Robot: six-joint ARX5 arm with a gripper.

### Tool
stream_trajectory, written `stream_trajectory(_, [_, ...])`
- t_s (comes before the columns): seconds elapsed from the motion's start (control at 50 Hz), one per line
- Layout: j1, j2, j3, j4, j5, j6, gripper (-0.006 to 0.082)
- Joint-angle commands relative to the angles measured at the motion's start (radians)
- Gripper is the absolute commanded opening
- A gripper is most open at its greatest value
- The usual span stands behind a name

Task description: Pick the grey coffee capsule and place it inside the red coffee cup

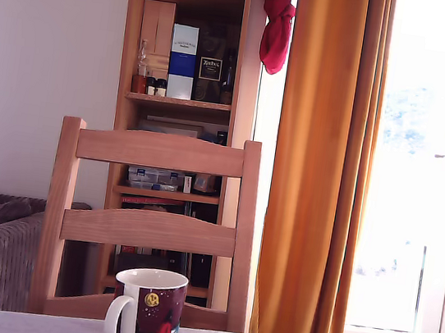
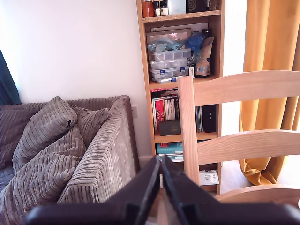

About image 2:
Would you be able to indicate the brown paper pouch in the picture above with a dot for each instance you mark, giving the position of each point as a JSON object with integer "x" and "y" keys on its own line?
{"x": 204, "y": 61}

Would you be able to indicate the red book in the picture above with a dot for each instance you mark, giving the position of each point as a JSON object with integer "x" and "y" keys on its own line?
{"x": 159, "y": 112}

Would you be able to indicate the orange curtain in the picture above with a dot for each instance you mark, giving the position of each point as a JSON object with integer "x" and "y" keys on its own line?
{"x": 269, "y": 35}

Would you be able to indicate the black bottle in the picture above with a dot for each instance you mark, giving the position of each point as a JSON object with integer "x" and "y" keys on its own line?
{"x": 206, "y": 32}

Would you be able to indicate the teal curtain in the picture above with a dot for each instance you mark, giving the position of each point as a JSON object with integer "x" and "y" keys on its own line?
{"x": 7, "y": 89}

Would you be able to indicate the white labelled box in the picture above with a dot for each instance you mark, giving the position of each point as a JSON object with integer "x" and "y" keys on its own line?
{"x": 208, "y": 177}

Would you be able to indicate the wooden chair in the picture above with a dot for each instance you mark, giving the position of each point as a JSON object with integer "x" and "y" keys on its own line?
{"x": 234, "y": 86}

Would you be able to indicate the tall black box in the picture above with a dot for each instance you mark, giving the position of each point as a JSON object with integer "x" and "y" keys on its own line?
{"x": 209, "y": 118}

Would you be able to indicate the dark brown bottle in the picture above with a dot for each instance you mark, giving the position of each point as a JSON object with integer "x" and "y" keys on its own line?
{"x": 214, "y": 4}

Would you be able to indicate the small dark bottle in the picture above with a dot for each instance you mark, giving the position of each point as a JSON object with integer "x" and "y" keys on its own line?
{"x": 156, "y": 9}
{"x": 163, "y": 9}

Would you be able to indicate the clear plastic organiser box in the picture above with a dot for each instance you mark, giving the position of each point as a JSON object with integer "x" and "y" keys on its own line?
{"x": 168, "y": 55}
{"x": 164, "y": 80}
{"x": 167, "y": 72}
{"x": 167, "y": 64}

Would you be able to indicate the blue plastic bag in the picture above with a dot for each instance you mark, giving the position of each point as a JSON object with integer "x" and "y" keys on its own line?
{"x": 194, "y": 42}

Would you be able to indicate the wall socket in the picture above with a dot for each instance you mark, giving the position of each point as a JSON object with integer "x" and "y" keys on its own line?
{"x": 134, "y": 111}

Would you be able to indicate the black box with gold emblem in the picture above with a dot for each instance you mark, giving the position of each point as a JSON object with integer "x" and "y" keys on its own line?
{"x": 170, "y": 127}

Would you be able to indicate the wooden bookshelf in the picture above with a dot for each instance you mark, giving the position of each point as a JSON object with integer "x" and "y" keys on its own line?
{"x": 145, "y": 70}

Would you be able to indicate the teal book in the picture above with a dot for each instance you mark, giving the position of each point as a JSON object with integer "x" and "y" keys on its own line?
{"x": 168, "y": 147}

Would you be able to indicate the white and blue box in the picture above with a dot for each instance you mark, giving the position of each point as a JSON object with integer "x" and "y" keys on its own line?
{"x": 177, "y": 7}

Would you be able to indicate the red jar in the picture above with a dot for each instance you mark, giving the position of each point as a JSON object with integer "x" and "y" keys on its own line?
{"x": 147, "y": 9}

